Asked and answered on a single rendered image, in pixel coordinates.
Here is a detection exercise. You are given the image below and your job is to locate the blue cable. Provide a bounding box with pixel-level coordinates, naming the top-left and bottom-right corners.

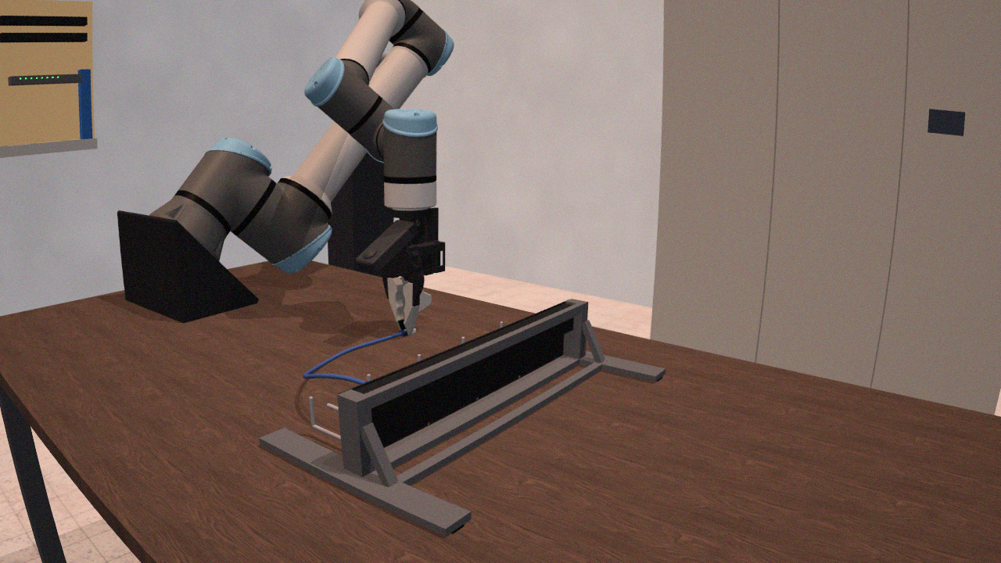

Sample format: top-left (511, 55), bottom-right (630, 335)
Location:
top-left (303, 332), bottom-right (402, 385)

